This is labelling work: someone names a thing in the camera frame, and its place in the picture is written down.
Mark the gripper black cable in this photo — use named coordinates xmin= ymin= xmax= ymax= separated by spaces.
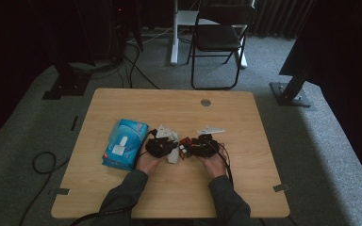
xmin=216 ymin=141 xmax=236 ymax=188
xmin=70 ymin=128 xmax=157 ymax=226

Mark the dark pleated curtain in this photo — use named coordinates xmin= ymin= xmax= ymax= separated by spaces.
xmin=250 ymin=0 xmax=316 ymax=40

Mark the black stand with square base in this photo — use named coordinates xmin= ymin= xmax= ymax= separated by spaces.
xmin=41 ymin=61 xmax=92 ymax=101

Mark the blue wet wipes packet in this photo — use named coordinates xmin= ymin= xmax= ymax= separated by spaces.
xmin=101 ymin=118 xmax=151 ymax=172

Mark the black floor cable bundle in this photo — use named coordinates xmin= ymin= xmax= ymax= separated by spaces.
xmin=118 ymin=40 xmax=161 ymax=90

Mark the black floor tape strip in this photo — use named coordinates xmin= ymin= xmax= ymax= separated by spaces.
xmin=70 ymin=115 xmax=80 ymax=132

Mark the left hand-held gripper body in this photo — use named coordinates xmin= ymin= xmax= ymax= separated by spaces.
xmin=144 ymin=137 xmax=172 ymax=158

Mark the black looped floor cable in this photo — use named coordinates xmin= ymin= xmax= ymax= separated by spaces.
xmin=18 ymin=151 xmax=72 ymax=226

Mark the white desk frame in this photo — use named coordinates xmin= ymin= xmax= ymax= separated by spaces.
xmin=169 ymin=0 xmax=250 ymax=70

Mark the white crumpled paper scrap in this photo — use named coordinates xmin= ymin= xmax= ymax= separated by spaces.
xmin=196 ymin=125 xmax=226 ymax=137

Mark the multicoloured puzzle cube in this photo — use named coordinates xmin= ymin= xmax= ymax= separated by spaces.
xmin=177 ymin=137 xmax=193 ymax=161

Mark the black folding chair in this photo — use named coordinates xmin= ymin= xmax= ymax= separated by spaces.
xmin=186 ymin=3 xmax=259 ymax=91

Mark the black slanted stand with base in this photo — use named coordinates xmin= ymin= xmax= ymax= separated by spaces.
xmin=269 ymin=46 xmax=312 ymax=108

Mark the person's left hand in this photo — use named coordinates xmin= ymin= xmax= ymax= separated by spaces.
xmin=135 ymin=140 xmax=165 ymax=177

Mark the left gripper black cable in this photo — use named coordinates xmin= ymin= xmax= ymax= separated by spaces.
xmin=70 ymin=128 xmax=157 ymax=226

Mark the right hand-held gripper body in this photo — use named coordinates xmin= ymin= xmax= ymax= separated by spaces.
xmin=190 ymin=134 xmax=221 ymax=159

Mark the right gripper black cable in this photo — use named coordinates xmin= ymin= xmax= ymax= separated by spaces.
xmin=216 ymin=141 xmax=236 ymax=188

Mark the person's right hand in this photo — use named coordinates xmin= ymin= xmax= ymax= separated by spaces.
xmin=197 ymin=143 xmax=229 ymax=180

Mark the white wet wipe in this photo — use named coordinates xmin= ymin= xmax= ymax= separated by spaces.
xmin=155 ymin=123 xmax=181 ymax=165

